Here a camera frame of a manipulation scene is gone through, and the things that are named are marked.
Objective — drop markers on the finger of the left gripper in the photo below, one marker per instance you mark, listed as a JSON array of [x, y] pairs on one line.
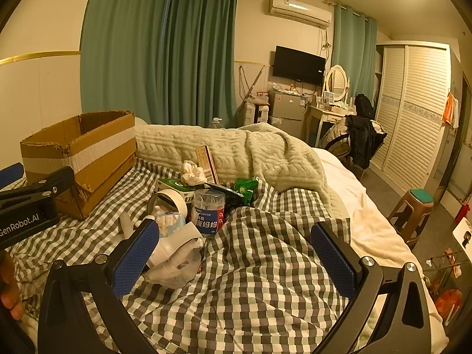
[[50, 186], [11, 174]]

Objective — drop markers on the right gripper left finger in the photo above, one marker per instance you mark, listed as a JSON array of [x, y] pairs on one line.
[[65, 325]]

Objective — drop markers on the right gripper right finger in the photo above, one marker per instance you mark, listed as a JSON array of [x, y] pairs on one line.
[[403, 325]]

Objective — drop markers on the white tape roll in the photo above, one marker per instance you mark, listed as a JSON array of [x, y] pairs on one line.
[[170, 200]]

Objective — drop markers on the green white tissue box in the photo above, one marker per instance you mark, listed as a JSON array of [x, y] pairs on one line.
[[186, 192]]

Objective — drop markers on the tan paper box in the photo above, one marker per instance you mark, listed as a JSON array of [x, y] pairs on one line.
[[206, 162]]

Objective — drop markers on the clear cotton swab jar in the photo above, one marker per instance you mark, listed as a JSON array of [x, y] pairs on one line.
[[207, 212]]

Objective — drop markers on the green snack packet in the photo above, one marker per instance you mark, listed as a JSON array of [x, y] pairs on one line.
[[246, 187]]

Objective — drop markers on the white rabbit figurine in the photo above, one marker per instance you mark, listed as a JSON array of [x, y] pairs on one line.
[[127, 225]]

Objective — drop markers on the blue floral tissue pack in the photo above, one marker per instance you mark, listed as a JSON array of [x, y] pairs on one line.
[[169, 222]]

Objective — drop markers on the person's left hand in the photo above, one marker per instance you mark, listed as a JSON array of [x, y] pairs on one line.
[[10, 297]]

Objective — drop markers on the brown cardboard box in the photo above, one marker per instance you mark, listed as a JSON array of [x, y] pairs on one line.
[[99, 146]]

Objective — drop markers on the white duvet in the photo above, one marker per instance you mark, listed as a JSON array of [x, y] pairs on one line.
[[372, 235]]

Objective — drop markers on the brown stool green cushion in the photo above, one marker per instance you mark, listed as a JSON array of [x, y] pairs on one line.
[[410, 215]]

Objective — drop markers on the checkered bed sheet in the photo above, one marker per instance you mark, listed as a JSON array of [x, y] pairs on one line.
[[260, 287]]

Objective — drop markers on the clear water bottle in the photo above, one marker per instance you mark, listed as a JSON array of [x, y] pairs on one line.
[[216, 123]]

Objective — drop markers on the large green curtain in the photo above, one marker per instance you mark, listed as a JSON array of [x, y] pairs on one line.
[[171, 62]]

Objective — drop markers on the chair with black jacket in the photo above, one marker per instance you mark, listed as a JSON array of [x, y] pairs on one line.
[[356, 138]]

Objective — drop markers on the cream knitted blanket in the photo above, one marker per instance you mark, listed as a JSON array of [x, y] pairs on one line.
[[258, 150]]

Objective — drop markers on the white dressing table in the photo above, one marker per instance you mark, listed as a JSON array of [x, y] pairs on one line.
[[318, 121]]

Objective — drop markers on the white plastic storage unit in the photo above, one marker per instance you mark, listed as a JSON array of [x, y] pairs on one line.
[[255, 113]]

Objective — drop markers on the grey mini fridge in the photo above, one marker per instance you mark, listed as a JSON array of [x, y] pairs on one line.
[[287, 112]]

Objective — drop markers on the white louvered wardrobe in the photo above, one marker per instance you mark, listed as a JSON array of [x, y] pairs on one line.
[[415, 79]]

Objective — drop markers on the white oval vanity mirror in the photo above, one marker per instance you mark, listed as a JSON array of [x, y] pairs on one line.
[[336, 84]]

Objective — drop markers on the white air conditioner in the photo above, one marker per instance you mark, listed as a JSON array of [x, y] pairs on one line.
[[300, 12]]

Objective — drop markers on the small green curtain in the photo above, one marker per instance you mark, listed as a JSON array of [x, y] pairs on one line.
[[354, 48]]

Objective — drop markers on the black wall television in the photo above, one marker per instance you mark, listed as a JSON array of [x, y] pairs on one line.
[[299, 66]]

